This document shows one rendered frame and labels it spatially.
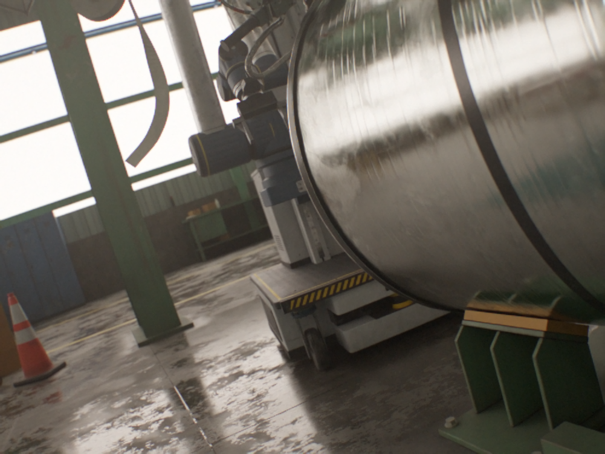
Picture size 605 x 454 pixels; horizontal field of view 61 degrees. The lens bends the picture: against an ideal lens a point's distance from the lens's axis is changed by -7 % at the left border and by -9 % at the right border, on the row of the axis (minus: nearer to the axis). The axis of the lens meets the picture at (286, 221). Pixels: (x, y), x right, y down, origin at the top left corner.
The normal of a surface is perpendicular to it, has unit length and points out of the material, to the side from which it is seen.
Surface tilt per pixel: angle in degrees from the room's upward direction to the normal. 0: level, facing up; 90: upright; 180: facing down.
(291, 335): 90
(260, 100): 66
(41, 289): 90
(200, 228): 90
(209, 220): 90
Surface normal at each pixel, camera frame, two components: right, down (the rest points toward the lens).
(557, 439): -0.33, -0.94
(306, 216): 0.15, 0.00
